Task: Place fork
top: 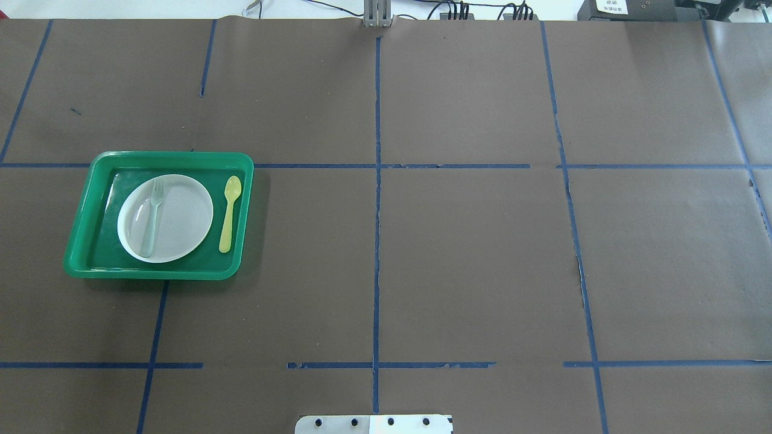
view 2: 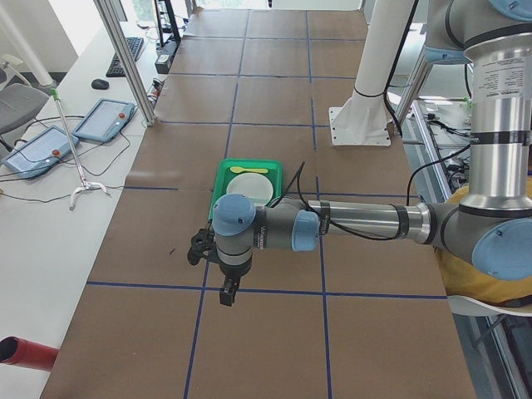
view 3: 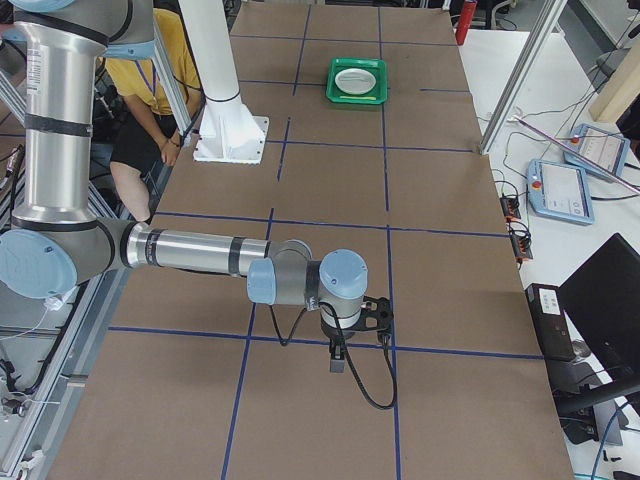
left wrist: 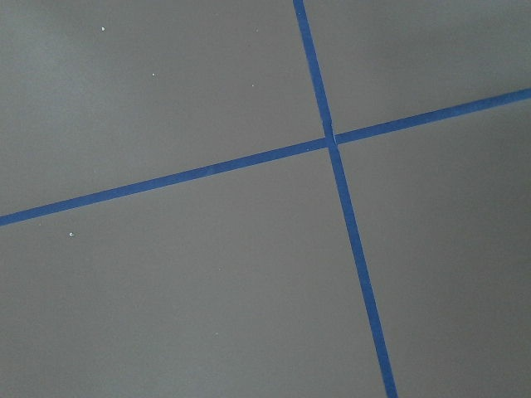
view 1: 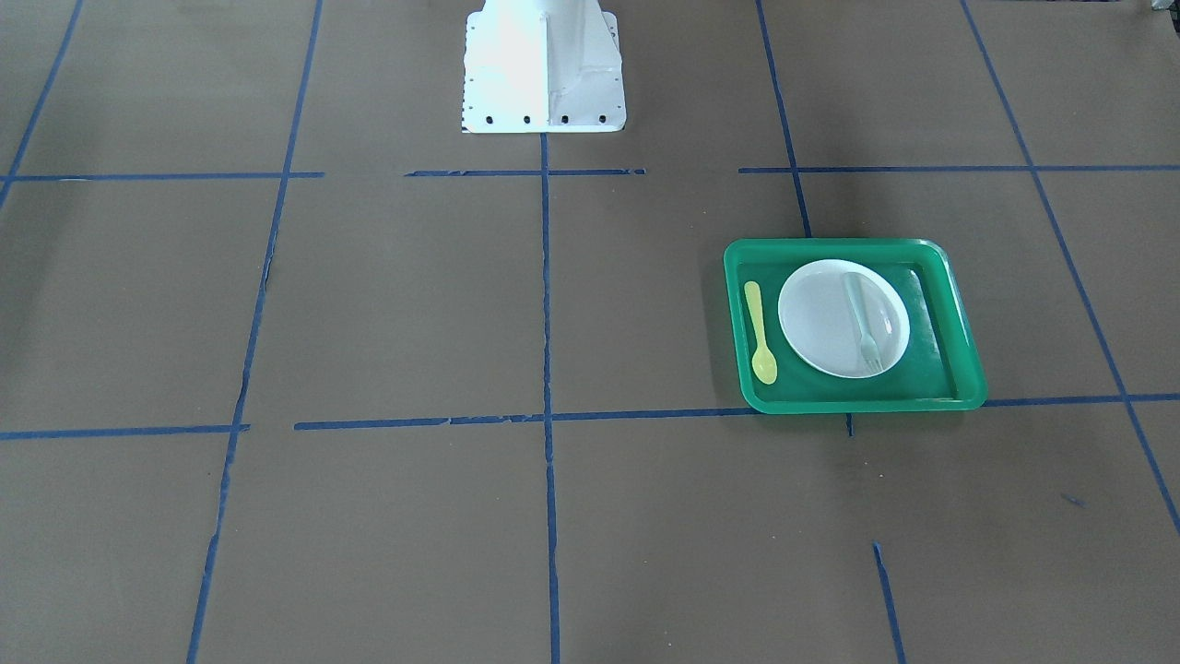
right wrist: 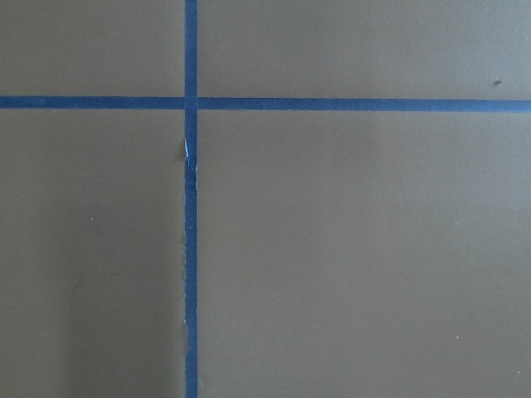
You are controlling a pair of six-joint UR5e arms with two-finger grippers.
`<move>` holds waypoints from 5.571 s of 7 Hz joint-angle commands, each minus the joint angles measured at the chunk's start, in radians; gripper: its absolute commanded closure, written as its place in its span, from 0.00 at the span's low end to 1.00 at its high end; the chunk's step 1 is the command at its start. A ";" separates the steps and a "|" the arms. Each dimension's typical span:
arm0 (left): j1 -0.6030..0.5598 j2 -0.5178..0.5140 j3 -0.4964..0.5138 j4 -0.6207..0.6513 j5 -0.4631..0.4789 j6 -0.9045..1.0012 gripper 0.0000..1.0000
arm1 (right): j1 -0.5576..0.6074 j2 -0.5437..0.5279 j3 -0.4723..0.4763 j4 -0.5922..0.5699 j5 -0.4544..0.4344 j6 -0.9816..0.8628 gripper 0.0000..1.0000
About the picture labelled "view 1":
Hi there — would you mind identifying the green plastic tray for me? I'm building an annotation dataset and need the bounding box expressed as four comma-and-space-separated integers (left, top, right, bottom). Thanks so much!
722, 238, 986, 415

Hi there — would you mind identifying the white round plate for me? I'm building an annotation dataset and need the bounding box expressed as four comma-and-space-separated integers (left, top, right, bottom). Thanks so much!
778, 259, 912, 381

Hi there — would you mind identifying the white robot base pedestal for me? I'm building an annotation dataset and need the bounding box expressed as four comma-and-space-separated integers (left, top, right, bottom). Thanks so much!
460, 1, 628, 134

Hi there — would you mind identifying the pale green plastic fork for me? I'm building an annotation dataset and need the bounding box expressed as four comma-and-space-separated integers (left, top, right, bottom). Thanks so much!
843, 272, 881, 374

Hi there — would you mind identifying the yellow plastic spoon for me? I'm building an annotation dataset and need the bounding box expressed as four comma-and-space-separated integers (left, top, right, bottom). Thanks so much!
742, 280, 778, 384

